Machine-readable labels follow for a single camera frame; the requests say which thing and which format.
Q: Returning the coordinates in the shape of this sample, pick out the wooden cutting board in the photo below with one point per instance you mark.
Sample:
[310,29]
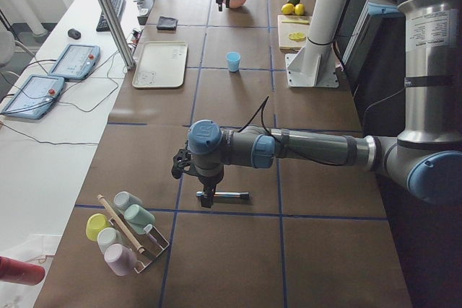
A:
[284,29]

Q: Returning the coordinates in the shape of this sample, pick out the blue teach pendant far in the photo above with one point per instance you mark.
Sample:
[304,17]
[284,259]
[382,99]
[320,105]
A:
[76,62]

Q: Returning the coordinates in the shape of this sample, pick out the white cup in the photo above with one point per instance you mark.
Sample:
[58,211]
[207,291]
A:
[107,237]

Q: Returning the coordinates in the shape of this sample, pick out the metal cup rack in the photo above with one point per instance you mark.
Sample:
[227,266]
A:
[153,242]

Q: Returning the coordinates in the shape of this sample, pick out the green avocado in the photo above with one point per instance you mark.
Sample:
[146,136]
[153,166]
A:
[293,2]

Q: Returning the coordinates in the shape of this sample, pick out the wooden rolling stick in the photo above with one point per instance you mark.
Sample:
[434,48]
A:
[114,216]

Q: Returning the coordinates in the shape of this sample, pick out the red bottle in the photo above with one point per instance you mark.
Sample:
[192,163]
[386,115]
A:
[15,271]

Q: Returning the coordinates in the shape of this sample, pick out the white post base plate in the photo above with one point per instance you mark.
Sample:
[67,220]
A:
[312,66]

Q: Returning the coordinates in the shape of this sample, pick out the yellow lemon left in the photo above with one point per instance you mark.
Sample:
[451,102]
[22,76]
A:
[288,9]

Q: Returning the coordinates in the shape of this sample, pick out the pink cup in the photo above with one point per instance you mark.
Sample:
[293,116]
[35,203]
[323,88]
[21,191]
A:
[120,259]

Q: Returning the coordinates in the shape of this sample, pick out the aluminium frame post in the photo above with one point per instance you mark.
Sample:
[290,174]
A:
[117,33]

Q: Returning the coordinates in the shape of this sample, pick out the black computer mouse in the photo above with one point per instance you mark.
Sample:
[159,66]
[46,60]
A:
[74,34]

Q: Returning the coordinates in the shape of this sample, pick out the green cup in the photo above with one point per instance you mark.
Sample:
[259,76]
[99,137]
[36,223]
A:
[138,217]

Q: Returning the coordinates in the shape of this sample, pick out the steel muddler black tip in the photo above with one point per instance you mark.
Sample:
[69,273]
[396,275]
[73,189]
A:
[218,196]

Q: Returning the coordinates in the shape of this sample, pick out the grey folded cloth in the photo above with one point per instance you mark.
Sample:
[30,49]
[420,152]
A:
[167,23]

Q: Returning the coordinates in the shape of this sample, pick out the blue teach pendant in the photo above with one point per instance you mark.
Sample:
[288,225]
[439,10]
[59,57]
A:
[35,97]
[76,62]

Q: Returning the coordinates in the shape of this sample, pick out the beige bear tray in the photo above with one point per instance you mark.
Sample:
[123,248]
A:
[162,64]

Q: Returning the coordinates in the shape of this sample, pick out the blue teach pendant near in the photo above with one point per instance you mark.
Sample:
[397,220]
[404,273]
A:
[35,97]

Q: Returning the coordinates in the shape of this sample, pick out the yellow cup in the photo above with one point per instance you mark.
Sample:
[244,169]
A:
[95,224]

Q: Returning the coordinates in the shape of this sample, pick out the yellow lemon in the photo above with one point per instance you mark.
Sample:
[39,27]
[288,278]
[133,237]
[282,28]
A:
[288,9]
[299,9]

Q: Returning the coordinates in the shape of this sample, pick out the grey cup top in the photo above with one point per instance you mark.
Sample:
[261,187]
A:
[124,199]

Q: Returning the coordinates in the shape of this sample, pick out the blue plastic cup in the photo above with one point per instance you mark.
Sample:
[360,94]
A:
[233,61]

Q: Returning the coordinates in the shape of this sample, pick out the lemon slices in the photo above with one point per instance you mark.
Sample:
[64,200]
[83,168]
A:
[297,36]

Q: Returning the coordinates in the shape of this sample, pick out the yellow lemon right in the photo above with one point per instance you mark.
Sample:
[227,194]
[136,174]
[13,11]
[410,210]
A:
[299,9]

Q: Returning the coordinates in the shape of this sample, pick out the white camera post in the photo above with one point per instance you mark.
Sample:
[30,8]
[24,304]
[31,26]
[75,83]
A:
[324,22]

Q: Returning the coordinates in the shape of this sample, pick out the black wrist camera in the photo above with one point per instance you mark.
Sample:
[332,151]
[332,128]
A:
[181,163]

